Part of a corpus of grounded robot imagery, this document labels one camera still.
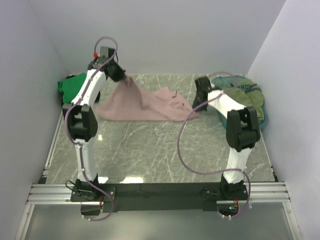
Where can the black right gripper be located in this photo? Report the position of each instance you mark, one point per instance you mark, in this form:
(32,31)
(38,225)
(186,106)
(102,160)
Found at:
(202,108)

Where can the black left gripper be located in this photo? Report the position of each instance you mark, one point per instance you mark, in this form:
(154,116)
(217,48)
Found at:
(120,74)

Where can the pink tank top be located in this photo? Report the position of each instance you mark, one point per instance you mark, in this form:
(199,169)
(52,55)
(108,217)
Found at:
(130,102)

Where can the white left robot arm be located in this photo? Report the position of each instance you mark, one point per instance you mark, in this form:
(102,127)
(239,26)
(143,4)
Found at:
(80,122)

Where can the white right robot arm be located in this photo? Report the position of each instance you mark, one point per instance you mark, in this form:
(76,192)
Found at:
(242,133)

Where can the olive green tank top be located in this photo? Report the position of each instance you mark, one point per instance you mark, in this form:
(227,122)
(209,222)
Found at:
(249,94)

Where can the green folded tank top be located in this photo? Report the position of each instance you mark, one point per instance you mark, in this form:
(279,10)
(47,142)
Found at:
(70,87)

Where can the teal plastic basket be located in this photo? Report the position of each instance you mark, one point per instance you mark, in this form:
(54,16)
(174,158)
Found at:
(220,81)

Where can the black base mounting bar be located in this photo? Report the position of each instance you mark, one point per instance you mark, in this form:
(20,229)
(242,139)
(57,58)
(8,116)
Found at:
(161,196)

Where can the aluminium rail frame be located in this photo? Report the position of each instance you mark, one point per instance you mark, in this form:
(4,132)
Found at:
(128,153)

